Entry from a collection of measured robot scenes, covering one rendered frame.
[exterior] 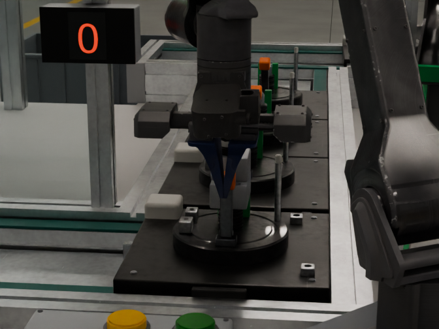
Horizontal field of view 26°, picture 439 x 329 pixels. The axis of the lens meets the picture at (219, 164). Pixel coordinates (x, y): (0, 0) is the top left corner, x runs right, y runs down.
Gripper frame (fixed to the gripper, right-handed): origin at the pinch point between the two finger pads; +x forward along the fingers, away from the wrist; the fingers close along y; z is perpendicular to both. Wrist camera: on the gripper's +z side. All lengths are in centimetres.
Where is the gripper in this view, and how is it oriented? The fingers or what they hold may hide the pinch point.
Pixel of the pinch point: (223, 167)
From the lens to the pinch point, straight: 103.6
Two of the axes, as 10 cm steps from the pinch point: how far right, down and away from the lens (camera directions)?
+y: 9.9, 0.3, -1.0
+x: 0.0, 9.6, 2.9
